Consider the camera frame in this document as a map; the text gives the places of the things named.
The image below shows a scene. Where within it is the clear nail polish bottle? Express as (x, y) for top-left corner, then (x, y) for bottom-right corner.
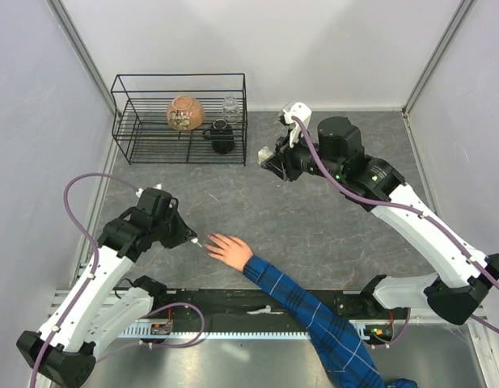
(257, 146), (274, 165)

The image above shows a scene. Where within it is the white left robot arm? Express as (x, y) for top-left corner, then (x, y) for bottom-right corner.
(16, 188), (197, 387)

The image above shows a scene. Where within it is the black mug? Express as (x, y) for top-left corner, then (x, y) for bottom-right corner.
(202, 119), (235, 154)

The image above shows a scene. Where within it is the black wire rack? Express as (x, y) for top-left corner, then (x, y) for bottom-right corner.
(111, 73), (248, 165)

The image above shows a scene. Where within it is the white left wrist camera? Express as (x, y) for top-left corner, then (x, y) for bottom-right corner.
(136, 183), (162, 198)

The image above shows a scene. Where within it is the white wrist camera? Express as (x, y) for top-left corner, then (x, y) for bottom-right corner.
(136, 183), (162, 198)
(278, 102), (312, 148)

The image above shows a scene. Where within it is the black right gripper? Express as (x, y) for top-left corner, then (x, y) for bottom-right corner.
(262, 125), (344, 181)

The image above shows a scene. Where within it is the person's hand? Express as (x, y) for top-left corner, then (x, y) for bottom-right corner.
(205, 233), (253, 272)

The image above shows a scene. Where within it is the blue plaid sleeve forearm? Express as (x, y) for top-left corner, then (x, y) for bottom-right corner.
(243, 255), (417, 387)

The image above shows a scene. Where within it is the brown ceramic bowl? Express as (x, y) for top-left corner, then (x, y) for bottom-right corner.
(166, 95), (205, 131)

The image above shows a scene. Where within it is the grey cable duct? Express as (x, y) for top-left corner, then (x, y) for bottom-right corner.
(118, 322), (311, 340)

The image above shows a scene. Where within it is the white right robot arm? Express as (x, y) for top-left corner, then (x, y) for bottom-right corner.
(258, 116), (499, 325)

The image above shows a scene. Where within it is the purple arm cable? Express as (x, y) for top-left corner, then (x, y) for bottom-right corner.
(293, 116), (499, 339)
(28, 173), (205, 388)

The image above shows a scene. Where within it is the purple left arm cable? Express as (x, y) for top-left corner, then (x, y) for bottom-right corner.
(28, 173), (205, 388)

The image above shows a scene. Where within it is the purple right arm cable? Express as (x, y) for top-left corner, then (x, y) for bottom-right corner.
(293, 116), (499, 339)

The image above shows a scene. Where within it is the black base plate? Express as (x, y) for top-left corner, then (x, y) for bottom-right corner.
(149, 289), (408, 335)

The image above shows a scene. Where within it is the clear drinking glass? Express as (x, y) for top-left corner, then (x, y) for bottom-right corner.
(222, 96), (240, 124)

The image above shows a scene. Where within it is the white nail polish cap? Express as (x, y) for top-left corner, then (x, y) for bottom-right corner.
(192, 238), (204, 248)

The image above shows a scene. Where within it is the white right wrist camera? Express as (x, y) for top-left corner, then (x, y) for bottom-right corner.
(278, 102), (312, 148)

